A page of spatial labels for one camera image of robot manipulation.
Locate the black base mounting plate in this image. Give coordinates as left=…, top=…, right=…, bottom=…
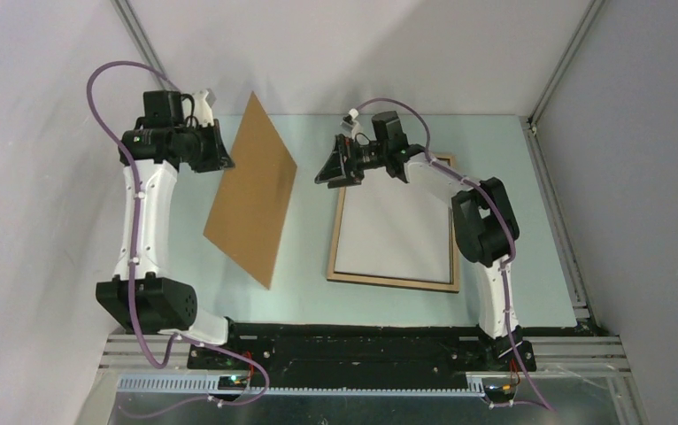
left=188, top=336, right=535, bottom=391

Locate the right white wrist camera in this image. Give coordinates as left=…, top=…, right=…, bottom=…
left=341, top=108, right=363, bottom=139

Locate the grey slotted cable duct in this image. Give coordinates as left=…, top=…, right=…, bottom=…
left=117, top=375, right=487, bottom=398

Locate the landscape photo print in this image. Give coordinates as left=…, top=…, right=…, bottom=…
left=334, top=168, right=455, bottom=285

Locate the aluminium corner post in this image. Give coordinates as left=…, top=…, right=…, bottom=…
left=110, top=0, right=192, bottom=133
left=528, top=0, right=607, bottom=127

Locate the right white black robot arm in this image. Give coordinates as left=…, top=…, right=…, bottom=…
left=314, top=109, right=522, bottom=370

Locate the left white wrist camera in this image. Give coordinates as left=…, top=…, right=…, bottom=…
left=191, top=89, right=215, bottom=127

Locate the aluminium front rail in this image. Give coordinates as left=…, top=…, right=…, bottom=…
left=98, top=335, right=631, bottom=376

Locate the wooden picture frame with glass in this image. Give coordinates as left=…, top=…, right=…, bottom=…
left=326, top=152, right=461, bottom=295

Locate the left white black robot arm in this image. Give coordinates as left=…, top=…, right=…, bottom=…
left=96, top=89, right=243, bottom=369

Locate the left aluminium corner post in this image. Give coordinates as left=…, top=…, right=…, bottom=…
left=110, top=0, right=192, bottom=133

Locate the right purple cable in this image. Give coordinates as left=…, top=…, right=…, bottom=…
left=352, top=97, right=555, bottom=414

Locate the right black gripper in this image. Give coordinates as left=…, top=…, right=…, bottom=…
left=314, top=135, right=387, bottom=190

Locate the brown cardboard backing board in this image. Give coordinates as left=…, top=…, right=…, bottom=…
left=204, top=93, right=297, bottom=289

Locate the right aluminium corner post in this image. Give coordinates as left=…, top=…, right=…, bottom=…
left=528, top=0, right=607, bottom=127

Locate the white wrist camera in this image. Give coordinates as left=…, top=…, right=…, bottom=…
left=341, top=108, right=363, bottom=139
left=191, top=89, right=215, bottom=127

